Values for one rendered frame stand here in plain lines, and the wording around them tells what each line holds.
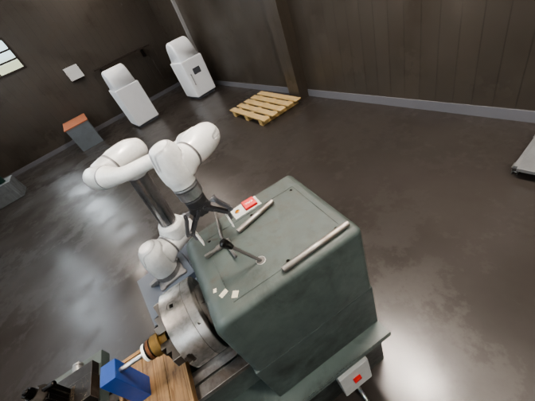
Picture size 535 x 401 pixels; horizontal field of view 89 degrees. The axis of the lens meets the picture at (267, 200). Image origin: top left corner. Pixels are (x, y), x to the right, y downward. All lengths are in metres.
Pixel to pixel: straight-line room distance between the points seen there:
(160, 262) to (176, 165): 0.93
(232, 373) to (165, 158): 0.89
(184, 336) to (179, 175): 0.55
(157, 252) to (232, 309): 0.86
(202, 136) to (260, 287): 0.54
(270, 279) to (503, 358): 1.58
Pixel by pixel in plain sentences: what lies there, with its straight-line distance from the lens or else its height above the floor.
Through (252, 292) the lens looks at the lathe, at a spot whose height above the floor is 1.26.
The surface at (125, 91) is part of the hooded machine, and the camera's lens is 8.10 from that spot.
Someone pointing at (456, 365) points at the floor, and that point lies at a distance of 2.13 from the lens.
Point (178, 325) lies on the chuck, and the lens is 1.07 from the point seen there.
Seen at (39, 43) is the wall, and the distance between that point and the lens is 10.29.
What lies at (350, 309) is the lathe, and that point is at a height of 0.82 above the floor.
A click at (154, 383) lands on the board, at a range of 1.47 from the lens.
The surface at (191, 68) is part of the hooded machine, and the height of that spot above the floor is 0.77.
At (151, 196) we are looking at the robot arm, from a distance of 1.58.
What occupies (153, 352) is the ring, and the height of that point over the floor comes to 1.10.
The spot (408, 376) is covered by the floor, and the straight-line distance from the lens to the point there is 2.08.
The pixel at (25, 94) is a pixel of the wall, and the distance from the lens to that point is 10.33.
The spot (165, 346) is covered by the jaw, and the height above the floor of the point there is 1.11.
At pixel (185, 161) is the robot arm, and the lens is 0.90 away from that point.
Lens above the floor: 2.00
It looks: 38 degrees down
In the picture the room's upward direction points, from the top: 24 degrees counter-clockwise
